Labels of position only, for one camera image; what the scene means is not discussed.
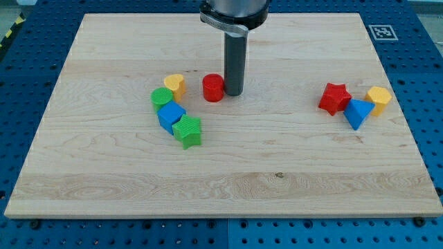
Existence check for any blue triangle block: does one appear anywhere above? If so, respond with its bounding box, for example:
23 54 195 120
343 99 375 130

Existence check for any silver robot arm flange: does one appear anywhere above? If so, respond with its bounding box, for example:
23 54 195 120
199 0 270 37

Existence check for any green star block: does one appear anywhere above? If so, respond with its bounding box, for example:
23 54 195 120
172 114 201 149

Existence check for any yellow hexagon block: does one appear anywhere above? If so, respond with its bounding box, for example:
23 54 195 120
364 86 392 116

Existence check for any blue cube block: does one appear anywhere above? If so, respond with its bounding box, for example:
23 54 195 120
157 101 186 135

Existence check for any yellow heart block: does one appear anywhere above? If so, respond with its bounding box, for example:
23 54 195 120
163 74 186 102

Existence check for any green cylinder block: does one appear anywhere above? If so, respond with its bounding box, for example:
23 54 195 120
150 87 173 113

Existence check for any red star block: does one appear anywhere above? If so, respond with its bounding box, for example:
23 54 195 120
318 82 352 116

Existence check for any red cylinder block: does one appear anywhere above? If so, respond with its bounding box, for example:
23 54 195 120
202 74 224 102

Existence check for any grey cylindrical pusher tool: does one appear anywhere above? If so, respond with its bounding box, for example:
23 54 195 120
224 33 247 96

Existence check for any wooden board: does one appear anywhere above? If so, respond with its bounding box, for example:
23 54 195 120
5 13 442 219

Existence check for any white fiducial marker tag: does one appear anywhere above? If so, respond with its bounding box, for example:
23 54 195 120
369 24 398 41

